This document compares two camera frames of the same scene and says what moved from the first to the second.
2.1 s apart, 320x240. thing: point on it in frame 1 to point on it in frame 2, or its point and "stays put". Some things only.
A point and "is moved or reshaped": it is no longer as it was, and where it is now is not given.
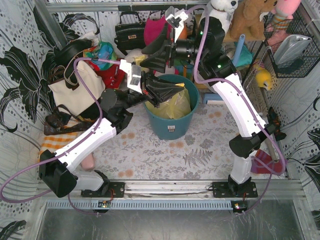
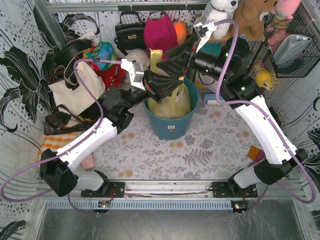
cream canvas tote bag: [76, 100] stays put
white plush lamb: [132, 53] stays put
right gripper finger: [155, 45] to [181, 49]
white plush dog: [223, 10] stays put
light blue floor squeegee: [239, 49] is moved or reshaped
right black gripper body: [169, 51] to [186, 62]
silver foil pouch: [290, 49] stays put
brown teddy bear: [247, 20] stays put
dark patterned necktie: [63, 120] stays put
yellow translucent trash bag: [178, 107] stays put
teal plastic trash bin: [172, 129] stays put
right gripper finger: [157, 62] to [175, 67]
